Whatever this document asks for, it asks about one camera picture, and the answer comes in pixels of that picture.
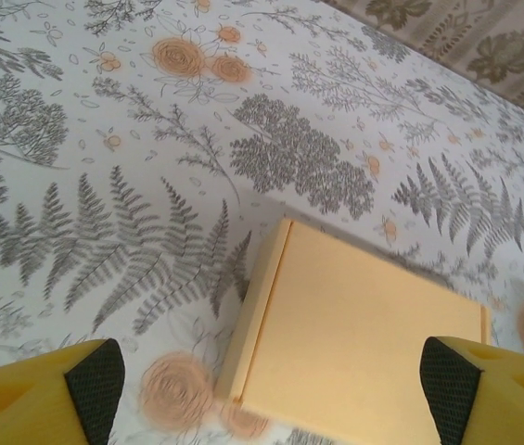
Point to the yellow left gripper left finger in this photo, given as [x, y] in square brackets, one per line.
[20, 408]

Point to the orange paper box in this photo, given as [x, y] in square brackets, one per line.
[359, 334]

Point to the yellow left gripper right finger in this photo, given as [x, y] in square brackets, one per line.
[512, 408]

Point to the floral patterned table cover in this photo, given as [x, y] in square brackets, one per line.
[104, 139]

